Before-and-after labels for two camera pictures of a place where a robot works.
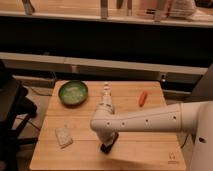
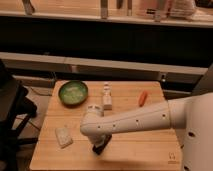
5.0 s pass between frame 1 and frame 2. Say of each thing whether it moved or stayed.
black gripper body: moved
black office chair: stayed
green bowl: stayed
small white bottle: stayed
